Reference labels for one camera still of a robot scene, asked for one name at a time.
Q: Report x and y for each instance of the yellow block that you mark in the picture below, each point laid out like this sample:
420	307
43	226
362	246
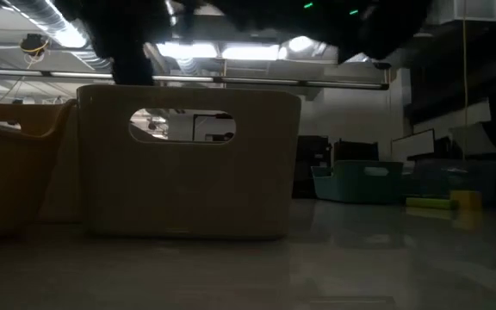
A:
466	200

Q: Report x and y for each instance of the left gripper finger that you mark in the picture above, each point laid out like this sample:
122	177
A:
132	71

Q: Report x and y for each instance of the grey plastic bin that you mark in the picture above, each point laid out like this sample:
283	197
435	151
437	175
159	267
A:
187	189

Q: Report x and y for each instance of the lime block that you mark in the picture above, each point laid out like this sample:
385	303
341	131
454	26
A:
429	203

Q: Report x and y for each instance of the white board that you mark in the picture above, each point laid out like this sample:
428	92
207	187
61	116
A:
413	144

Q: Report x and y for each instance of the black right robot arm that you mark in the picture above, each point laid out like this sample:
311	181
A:
407	21

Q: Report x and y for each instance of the horizontal metal rail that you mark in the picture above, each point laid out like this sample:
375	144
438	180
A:
252	80

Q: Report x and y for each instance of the teal plastic bin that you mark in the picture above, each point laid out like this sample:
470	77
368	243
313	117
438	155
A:
360	183

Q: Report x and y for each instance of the person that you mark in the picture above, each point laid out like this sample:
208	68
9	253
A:
226	137

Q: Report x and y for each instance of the ceiling light panel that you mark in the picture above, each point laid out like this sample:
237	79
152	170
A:
185	49
250	52

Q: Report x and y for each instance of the orange plastic bin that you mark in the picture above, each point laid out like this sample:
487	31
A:
7	181

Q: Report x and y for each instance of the black cabinet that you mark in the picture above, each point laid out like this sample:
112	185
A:
355	150
312	155

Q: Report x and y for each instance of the white plastic bin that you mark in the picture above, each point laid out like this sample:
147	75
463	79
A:
58	172

